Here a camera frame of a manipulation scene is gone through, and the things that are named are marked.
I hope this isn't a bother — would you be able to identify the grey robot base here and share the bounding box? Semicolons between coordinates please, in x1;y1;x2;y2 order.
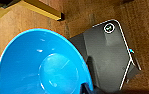
68;19;143;93

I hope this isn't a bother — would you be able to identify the round silver base bolt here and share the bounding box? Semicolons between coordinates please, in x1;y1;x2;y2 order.
103;21;116;34

